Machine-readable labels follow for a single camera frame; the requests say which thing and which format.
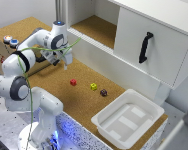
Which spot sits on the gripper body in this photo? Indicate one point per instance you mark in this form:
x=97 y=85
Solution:
x=68 y=55

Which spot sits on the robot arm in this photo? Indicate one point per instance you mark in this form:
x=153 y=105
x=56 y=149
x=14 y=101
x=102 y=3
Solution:
x=44 y=103

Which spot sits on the pink block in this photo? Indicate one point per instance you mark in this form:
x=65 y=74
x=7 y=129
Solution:
x=73 y=82

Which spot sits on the yellow block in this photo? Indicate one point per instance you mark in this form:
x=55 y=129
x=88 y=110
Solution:
x=93 y=86

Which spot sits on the purple block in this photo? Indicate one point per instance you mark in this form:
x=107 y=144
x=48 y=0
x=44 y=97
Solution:
x=103 y=92

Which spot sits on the white cabinet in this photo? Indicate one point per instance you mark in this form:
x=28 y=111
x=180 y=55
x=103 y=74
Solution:
x=94 y=56

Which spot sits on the blue button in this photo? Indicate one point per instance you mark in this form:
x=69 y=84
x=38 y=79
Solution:
x=14 y=42

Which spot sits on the wooden drawer box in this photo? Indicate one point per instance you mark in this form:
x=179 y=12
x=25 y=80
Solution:
x=17 y=28

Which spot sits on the red button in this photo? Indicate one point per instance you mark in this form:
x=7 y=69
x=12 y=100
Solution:
x=7 y=38

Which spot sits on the white plastic box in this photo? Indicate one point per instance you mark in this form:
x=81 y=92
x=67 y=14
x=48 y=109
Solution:
x=127 y=120

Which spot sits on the white sliding door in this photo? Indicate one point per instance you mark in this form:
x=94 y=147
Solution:
x=160 y=46

